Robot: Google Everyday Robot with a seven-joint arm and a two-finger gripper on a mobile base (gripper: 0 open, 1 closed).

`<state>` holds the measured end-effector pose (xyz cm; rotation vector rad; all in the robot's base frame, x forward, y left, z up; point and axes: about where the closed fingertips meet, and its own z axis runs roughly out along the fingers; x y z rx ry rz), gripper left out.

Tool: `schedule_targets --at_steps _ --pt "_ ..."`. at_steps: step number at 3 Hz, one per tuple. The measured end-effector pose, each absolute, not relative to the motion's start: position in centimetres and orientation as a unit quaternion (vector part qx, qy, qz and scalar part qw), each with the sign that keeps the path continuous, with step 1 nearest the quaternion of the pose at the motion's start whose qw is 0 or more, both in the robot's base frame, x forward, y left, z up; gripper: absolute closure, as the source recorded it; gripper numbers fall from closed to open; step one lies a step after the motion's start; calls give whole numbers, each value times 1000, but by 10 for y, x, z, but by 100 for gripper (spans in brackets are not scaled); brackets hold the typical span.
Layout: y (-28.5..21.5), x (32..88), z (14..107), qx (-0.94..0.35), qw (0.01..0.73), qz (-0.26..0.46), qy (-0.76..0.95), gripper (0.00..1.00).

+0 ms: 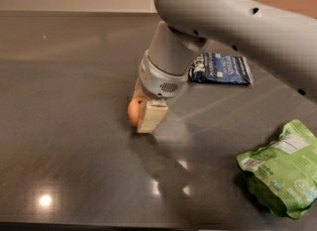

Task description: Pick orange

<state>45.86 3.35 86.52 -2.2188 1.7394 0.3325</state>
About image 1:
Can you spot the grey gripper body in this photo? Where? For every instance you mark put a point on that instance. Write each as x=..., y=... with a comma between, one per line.
x=158, y=83

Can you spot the orange fruit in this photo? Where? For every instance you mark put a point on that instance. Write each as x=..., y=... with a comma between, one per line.
x=134, y=110

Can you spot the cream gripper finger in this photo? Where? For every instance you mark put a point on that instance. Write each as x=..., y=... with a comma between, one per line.
x=152, y=112
x=138, y=91

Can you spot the blue chip bag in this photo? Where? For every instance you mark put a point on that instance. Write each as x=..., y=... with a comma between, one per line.
x=222, y=69

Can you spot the green snack bag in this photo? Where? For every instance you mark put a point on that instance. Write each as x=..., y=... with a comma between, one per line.
x=283, y=174

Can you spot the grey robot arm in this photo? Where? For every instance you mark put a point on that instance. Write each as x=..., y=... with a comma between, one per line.
x=282, y=42

